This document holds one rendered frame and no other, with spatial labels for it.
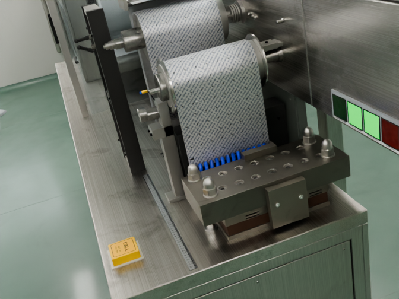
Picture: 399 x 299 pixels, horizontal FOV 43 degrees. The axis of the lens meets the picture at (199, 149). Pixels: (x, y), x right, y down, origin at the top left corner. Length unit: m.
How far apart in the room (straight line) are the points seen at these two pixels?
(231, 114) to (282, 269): 0.42
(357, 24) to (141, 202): 0.81
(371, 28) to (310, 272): 0.64
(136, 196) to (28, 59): 5.44
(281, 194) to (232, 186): 0.12
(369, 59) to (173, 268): 0.64
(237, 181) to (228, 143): 0.15
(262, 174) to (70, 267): 1.87
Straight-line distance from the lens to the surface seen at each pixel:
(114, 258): 1.27
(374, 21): 1.02
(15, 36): 6.83
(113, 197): 1.58
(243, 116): 1.35
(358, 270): 1.43
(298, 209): 1.27
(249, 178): 1.25
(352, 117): 1.15
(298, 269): 1.32
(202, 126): 1.32
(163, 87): 1.29
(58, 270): 2.98
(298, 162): 1.29
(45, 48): 6.86
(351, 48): 1.10
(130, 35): 1.51
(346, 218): 1.31
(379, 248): 2.66
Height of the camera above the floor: 1.65
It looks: 25 degrees down
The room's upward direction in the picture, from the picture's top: 12 degrees counter-clockwise
